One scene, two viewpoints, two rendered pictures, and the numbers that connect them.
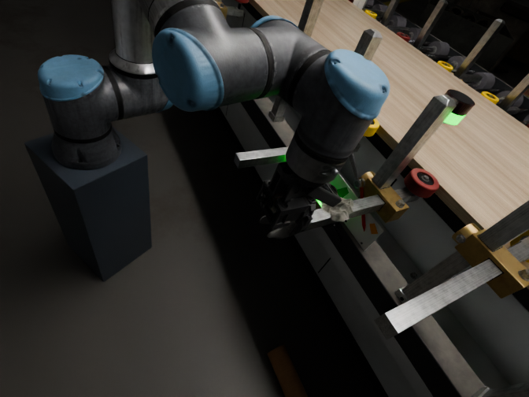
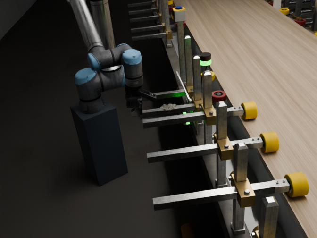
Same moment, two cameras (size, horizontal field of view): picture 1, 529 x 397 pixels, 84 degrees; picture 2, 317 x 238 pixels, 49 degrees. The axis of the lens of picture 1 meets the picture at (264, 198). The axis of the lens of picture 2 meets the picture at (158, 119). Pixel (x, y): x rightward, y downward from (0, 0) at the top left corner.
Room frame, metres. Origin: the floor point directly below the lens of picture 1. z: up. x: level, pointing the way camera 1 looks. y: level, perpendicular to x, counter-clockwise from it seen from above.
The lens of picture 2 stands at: (-0.79, -1.13, 1.82)
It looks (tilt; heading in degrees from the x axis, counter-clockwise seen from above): 33 degrees down; 39
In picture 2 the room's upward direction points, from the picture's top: 6 degrees counter-clockwise
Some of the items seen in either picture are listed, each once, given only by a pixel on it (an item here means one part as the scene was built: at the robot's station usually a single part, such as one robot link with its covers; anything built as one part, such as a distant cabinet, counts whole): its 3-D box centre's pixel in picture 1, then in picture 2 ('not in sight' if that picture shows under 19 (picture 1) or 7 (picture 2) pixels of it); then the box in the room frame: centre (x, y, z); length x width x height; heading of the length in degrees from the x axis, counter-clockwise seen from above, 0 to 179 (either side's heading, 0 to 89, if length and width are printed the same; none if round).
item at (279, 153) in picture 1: (302, 152); (175, 93); (0.73, -0.06, 0.80); 0.44 x 0.03 x 0.04; 132
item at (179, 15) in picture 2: not in sight; (179, 14); (1.02, 0.07, 1.18); 0.07 x 0.07 x 0.08; 42
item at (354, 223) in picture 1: (345, 205); (193, 114); (0.64, -0.23, 0.75); 0.26 x 0.01 x 0.10; 42
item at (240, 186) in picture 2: not in sight; (241, 187); (0.06, -0.78, 0.94); 0.14 x 0.06 x 0.05; 42
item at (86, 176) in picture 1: (102, 206); (100, 140); (0.61, 0.58, 0.30); 0.25 x 0.25 x 0.60; 69
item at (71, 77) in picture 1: (79, 96); (88, 83); (0.62, 0.58, 0.79); 0.17 x 0.15 x 0.18; 146
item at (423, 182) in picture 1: (412, 191); (218, 102); (0.68, -0.37, 0.85); 0.08 x 0.08 x 0.11
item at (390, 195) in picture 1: (381, 195); (198, 104); (0.62, -0.28, 0.84); 0.14 x 0.06 x 0.05; 42
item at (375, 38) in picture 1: (332, 116); (188, 74); (0.82, -0.10, 0.90); 0.04 x 0.04 x 0.48; 42
